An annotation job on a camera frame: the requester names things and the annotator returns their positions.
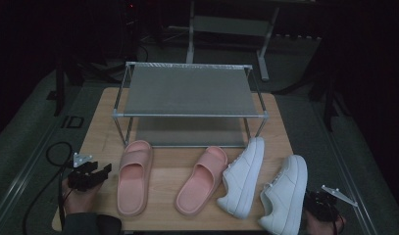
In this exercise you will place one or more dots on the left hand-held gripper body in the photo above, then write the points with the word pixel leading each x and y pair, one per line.
pixel 82 179

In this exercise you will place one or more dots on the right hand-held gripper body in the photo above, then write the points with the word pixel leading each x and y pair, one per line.
pixel 321 205

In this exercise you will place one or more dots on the pink slipper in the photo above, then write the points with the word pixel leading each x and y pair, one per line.
pixel 133 186
pixel 200 186

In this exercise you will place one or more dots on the white sneaker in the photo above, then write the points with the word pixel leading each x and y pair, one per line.
pixel 285 202
pixel 242 182

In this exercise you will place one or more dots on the grey metal shoe rack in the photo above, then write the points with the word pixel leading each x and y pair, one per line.
pixel 187 91

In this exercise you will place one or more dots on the person's right hand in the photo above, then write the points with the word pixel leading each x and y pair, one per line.
pixel 321 227

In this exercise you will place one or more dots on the person's left hand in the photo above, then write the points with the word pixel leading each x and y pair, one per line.
pixel 79 202

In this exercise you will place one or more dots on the black metal stand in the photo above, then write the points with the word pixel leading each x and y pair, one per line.
pixel 329 101
pixel 59 91

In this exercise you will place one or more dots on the dark equipment with red light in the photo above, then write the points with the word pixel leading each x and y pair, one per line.
pixel 130 29

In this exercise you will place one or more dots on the white metal table frame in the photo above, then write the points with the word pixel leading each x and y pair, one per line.
pixel 229 26

